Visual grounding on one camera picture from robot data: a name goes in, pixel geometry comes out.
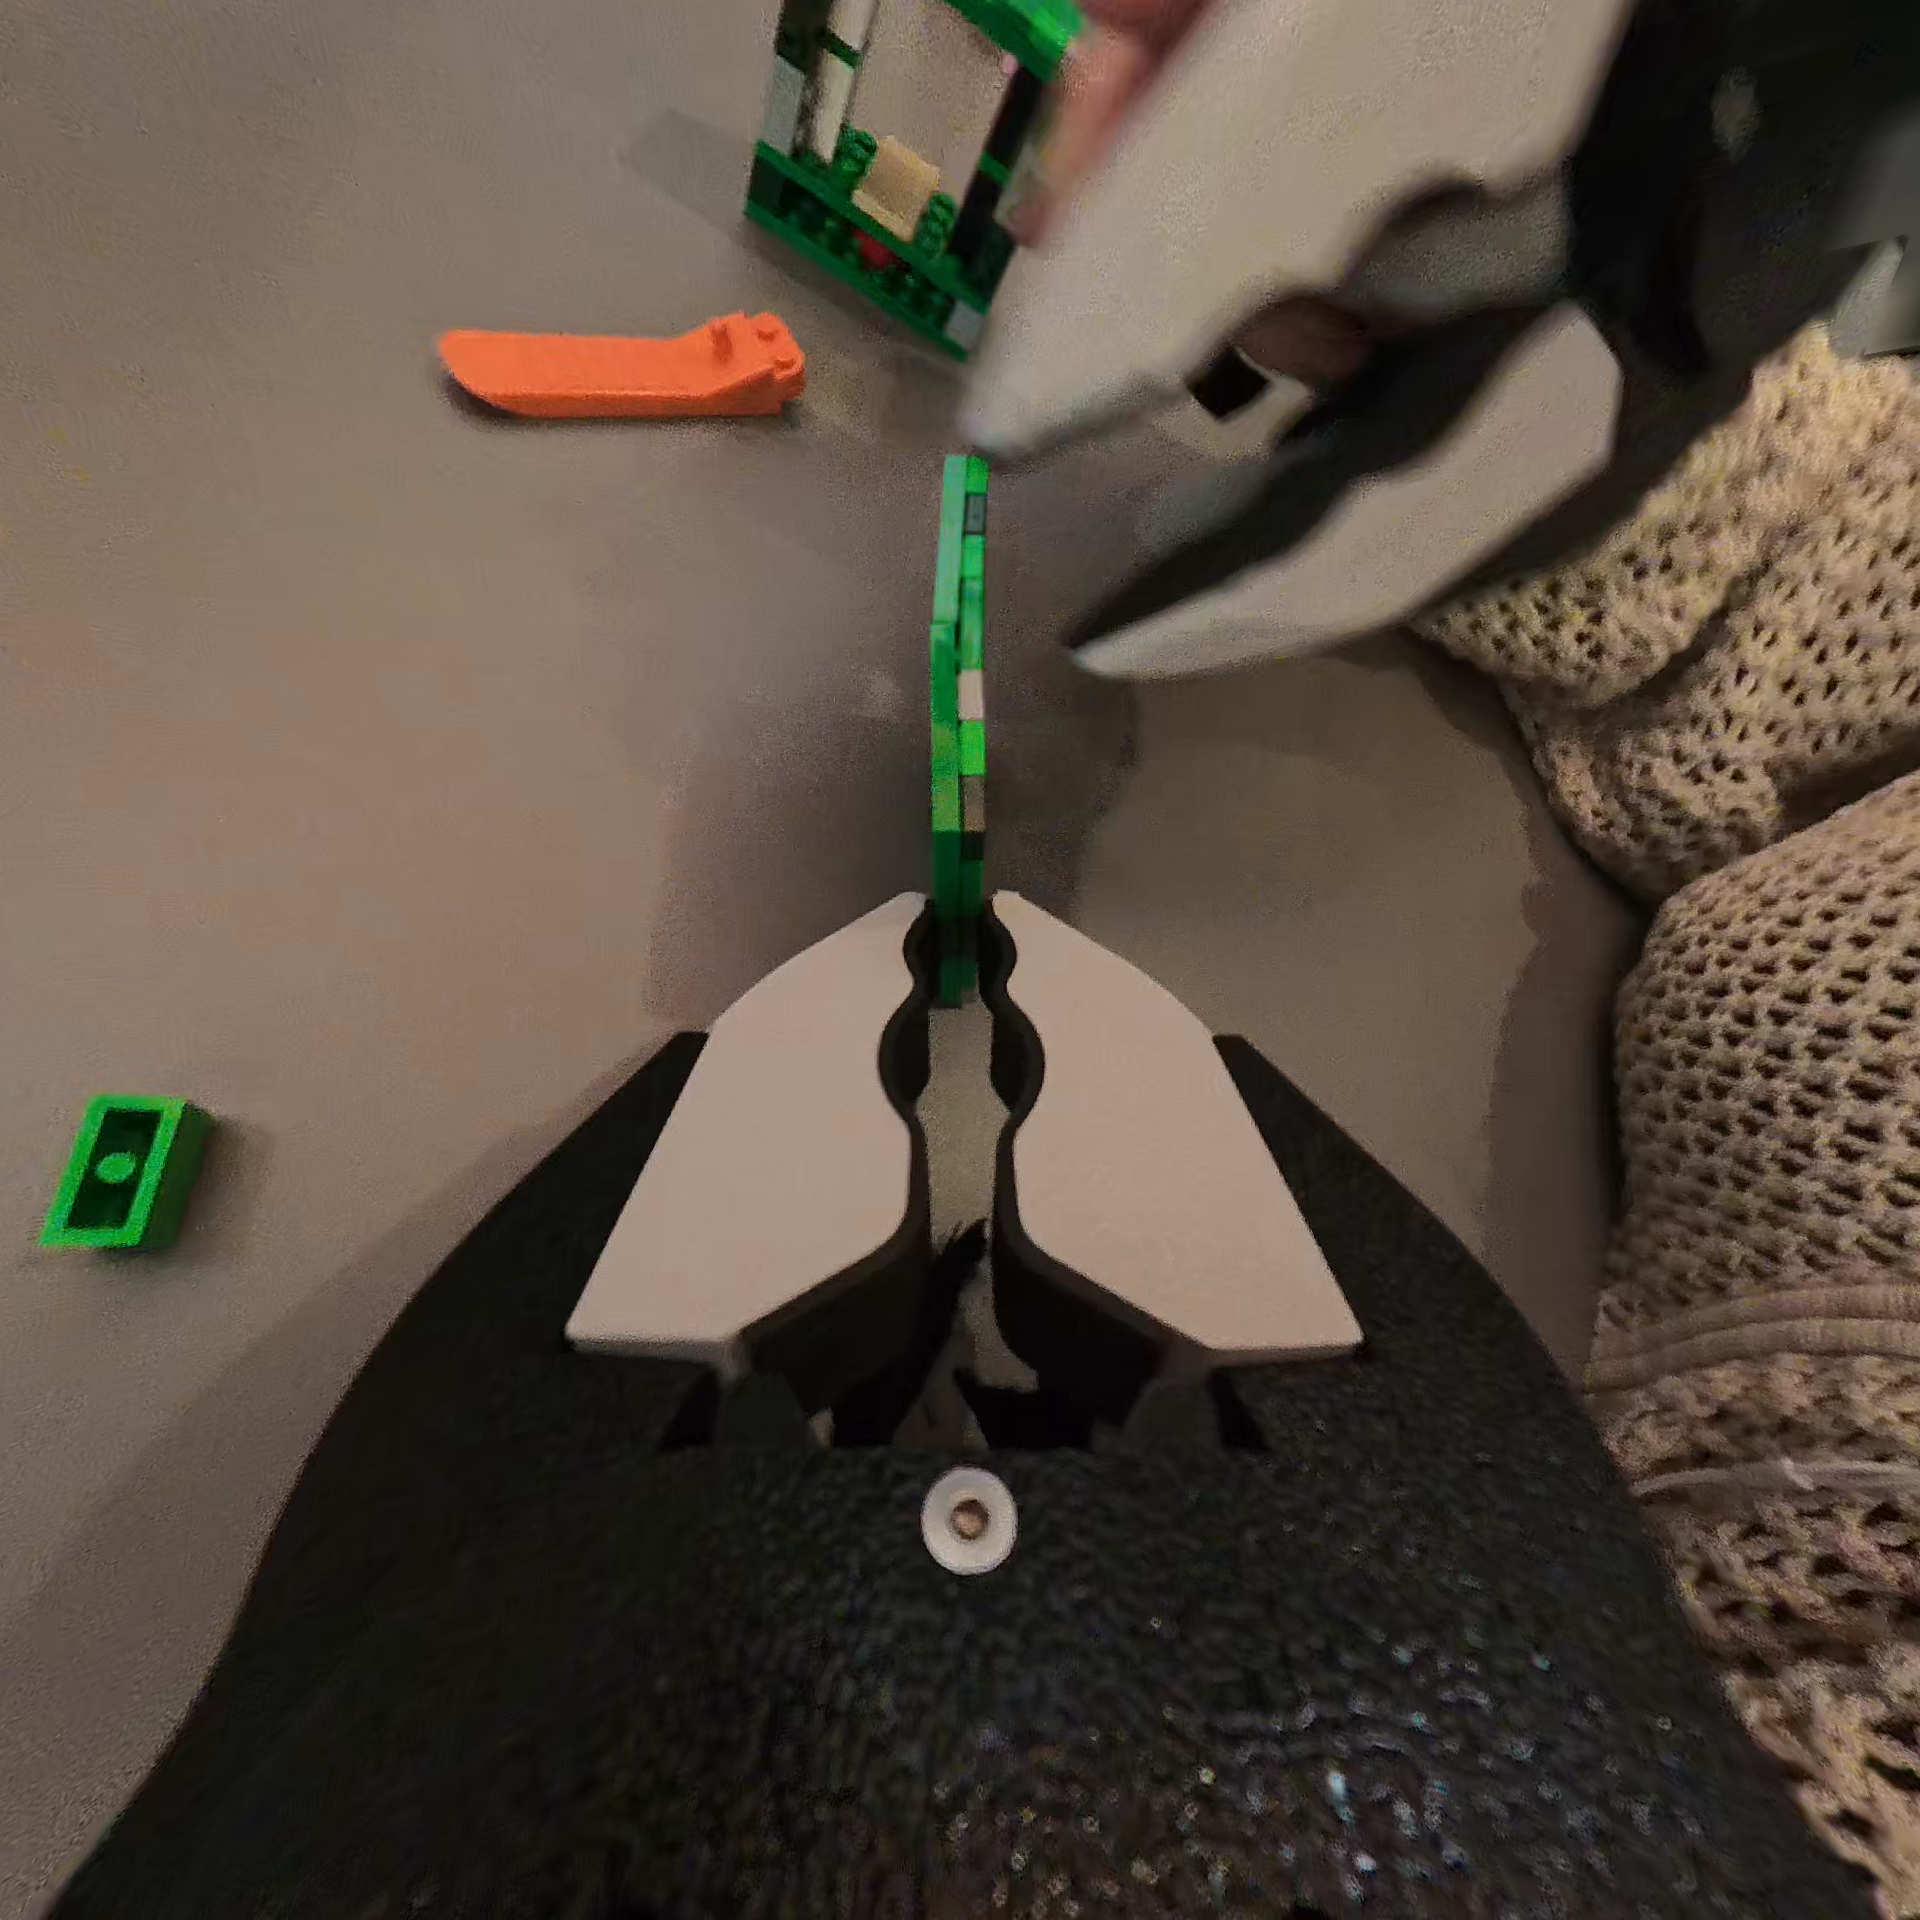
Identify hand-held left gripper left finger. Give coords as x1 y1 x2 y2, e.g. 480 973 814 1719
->
566 892 942 1376

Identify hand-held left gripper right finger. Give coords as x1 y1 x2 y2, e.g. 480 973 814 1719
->
982 889 1364 1376

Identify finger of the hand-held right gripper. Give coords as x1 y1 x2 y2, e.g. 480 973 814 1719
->
1068 299 1632 687
958 0 1640 463

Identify green pixel lego panel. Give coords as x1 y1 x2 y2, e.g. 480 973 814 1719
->
927 456 997 1008

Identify person's right forearm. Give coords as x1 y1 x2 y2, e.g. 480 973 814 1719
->
1408 322 1920 905

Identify green lego plate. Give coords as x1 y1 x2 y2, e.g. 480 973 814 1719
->
39 1093 216 1252

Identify orange lego brick separator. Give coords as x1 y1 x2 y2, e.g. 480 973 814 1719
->
433 311 809 423

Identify beige knitted sleeve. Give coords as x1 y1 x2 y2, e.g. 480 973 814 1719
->
1581 772 1920 1920

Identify green lego frame build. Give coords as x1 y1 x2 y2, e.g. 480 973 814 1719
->
743 0 1092 363

